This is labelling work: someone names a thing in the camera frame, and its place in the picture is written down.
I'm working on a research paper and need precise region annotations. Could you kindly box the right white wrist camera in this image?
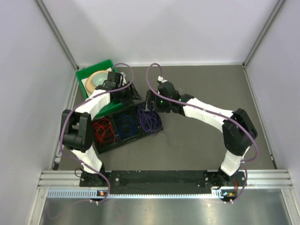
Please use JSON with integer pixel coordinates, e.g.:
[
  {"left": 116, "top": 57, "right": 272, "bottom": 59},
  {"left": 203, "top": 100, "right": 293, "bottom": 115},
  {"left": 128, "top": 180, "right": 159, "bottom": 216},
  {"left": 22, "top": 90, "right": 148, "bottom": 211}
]
[{"left": 157, "top": 76, "right": 167, "bottom": 83}]

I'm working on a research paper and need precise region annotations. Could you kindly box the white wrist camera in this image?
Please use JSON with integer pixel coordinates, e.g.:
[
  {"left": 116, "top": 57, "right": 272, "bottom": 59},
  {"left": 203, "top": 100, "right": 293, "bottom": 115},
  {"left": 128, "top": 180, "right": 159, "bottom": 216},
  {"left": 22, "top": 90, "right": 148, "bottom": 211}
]
[
  {"left": 157, "top": 76, "right": 167, "bottom": 83},
  {"left": 121, "top": 72, "right": 127, "bottom": 86}
]

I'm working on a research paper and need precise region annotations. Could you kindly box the wooden round plate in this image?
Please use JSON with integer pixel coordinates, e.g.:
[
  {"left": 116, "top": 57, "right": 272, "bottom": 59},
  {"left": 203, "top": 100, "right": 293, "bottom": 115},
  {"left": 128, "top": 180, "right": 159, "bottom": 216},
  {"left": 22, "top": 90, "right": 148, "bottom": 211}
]
[{"left": 85, "top": 69, "right": 112, "bottom": 93}]

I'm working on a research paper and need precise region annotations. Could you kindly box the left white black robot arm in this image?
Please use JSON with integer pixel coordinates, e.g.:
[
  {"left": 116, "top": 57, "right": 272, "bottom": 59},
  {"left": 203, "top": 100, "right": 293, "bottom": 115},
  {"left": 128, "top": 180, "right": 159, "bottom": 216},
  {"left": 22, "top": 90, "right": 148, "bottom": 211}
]
[{"left": 60, "top": 71, "right": 139, "bottom": 186}]

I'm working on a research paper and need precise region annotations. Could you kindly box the left aluminium corner post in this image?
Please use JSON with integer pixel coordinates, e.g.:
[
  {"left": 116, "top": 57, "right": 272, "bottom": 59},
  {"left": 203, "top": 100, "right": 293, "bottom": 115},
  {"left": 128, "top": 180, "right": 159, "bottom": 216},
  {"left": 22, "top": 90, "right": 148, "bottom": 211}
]
[{"left": 34, "top": 0, "right": 79, "bottom": 71}]

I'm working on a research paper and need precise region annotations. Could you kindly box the black two-compartment tray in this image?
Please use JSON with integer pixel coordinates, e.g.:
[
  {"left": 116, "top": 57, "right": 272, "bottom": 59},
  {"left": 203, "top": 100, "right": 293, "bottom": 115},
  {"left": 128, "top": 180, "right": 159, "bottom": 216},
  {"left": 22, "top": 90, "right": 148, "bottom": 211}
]
[{"left": 93, "top": 102, "right": 163, "bottom": 154}]

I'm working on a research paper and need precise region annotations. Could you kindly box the blue thin wire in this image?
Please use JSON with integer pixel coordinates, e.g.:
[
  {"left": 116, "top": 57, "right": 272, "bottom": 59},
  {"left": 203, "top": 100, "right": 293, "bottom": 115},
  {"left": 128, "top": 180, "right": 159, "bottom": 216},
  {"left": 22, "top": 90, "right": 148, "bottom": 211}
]
[{"left": 116, "top": 114, "right": 136, "bottom": 140}]

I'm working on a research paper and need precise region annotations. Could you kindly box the aluminium frame rail front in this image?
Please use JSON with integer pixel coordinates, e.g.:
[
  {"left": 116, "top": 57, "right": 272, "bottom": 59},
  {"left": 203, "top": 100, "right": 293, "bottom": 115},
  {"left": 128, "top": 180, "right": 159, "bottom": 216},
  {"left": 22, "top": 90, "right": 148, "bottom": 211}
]
[{"left": 38, "top": 169, "right": 293, "bottom": 189}]

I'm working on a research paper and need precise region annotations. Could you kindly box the teal glass bowl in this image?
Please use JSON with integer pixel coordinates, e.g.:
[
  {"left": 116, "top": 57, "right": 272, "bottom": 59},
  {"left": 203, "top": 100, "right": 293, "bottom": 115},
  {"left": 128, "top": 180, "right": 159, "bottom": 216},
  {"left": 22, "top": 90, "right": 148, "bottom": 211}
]
[{"left": 91, "top": 71, "right": 109, "bottom": 87}]

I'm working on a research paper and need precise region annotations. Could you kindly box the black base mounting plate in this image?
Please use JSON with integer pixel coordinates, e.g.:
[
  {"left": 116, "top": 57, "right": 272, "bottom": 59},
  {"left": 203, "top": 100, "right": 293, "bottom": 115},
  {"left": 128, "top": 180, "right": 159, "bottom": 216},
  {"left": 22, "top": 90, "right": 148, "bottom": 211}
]
[{"left": 79, "top": 170, "right": 249, "bottom": 194}]

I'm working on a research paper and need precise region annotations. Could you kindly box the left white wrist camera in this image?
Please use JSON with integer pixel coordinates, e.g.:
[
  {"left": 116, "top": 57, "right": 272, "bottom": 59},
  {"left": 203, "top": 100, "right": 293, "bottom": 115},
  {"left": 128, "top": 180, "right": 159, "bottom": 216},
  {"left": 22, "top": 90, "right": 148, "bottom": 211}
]
[{"left": 121, "top": 72, "right": 127, "bottom": 86}]

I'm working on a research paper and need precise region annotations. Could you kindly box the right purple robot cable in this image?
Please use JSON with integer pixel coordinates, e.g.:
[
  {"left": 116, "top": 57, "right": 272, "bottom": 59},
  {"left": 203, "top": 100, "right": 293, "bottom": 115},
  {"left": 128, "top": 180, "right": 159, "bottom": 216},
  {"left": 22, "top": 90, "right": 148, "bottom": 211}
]
[{"left": 146, "top": 62, "right": 260, "bottom": 204}]

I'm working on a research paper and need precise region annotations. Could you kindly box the aluminium corner post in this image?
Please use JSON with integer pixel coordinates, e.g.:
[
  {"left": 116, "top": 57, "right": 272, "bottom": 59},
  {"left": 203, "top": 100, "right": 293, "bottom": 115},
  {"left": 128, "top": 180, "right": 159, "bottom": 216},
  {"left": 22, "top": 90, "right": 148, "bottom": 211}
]
[
  {"left": 242, "top": 0, "right": 286, "bottom": 68},
  {"left": 34, "top": 0, "right": 79, "bottom": 71}
]

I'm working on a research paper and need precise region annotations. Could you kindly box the purple thin wire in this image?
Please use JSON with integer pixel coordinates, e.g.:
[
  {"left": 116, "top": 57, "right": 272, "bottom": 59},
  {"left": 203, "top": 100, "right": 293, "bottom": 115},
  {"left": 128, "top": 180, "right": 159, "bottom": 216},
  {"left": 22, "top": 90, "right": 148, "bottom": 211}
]
[{"left": 137, "top": 104, "right": 172, "bottom": 146}]

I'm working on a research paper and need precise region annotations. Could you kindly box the white slotted cable duct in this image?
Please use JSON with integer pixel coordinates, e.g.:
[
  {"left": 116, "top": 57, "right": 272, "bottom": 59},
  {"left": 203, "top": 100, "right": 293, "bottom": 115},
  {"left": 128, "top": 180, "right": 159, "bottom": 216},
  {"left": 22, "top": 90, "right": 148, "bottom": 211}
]
[{"left": 47, "top": 188, "right": 237, "bottom": 199}]

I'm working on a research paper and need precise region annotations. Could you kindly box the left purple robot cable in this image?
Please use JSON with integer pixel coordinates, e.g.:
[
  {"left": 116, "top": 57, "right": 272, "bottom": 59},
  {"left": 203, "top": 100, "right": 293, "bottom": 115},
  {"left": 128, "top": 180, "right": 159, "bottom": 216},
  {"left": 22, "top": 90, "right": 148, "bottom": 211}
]
[{"left": 60, "top": 62, "right": 135, "bottom": 207}]

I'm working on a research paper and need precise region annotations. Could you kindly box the right aluminium corner post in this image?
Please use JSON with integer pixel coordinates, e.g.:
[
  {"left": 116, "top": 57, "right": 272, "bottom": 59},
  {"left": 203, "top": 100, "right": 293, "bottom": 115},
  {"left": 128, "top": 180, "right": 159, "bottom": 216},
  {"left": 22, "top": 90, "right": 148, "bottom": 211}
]
[{"left": 242, "top": 0, "right": 286, "bottom": 68}]

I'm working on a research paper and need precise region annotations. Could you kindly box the red thin wire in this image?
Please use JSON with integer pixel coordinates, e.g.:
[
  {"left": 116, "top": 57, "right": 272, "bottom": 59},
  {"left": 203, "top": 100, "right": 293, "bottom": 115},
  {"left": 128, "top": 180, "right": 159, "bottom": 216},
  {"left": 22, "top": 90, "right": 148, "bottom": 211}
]
[{"left": 93, "top": 118, "right": 117, "bottom": 146}]

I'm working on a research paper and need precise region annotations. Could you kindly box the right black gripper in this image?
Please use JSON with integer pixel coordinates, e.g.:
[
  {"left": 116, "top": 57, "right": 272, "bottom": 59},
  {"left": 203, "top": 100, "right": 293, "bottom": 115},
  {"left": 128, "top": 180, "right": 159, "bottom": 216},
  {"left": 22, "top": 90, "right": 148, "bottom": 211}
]
[{"left": 143, "top": 90, "right": 172, "bottom": 113}]

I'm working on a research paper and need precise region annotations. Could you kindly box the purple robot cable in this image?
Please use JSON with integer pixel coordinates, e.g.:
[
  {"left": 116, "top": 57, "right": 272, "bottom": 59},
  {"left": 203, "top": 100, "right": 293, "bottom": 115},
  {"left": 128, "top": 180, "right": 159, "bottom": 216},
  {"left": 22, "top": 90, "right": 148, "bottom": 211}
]
[
  {"left": 146, "top": 62, "right": 260, "bottom": 204},
  {"left": 60, "top": 62, "right": 135, "bottom": 207}
]

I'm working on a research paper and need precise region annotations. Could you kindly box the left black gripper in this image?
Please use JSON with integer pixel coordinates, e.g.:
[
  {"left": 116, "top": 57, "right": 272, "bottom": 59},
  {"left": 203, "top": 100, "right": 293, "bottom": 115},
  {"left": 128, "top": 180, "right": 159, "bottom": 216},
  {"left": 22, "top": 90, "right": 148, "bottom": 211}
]
[{"left": 116, "top": 81, "right": 142, "bottom": 106}]

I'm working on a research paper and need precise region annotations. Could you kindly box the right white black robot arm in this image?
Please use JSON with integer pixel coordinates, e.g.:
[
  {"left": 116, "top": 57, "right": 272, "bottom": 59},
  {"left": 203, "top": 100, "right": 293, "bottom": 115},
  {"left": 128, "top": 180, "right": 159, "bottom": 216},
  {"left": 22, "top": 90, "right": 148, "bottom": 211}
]
[{"left": 144, "top": 81, "right": 257, "bottom": 187}]

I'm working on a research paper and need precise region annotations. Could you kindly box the green plastic bin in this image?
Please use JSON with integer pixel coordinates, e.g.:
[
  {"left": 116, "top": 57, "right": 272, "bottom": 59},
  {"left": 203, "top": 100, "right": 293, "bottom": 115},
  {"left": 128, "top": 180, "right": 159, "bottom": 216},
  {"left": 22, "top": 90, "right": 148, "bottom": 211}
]
[{"left": 76, "top": 59, "right": 125, "bottom": 120}]

